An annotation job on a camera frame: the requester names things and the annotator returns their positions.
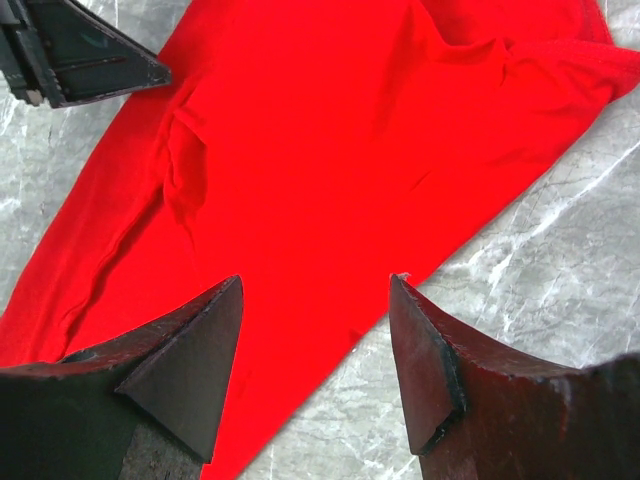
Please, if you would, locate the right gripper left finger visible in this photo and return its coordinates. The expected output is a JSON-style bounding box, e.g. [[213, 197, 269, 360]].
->
[[1, 276, 243, 479]]

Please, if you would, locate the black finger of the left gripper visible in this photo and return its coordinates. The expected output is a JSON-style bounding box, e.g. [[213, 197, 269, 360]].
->
[[1, 0, 171, 108]]

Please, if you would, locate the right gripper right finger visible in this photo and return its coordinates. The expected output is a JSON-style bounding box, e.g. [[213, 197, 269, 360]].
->
[[390, 277, 639, 479]]

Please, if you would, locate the red t shirt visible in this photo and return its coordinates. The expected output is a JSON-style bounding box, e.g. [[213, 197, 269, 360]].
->
[[1, 1, 639, 479]]

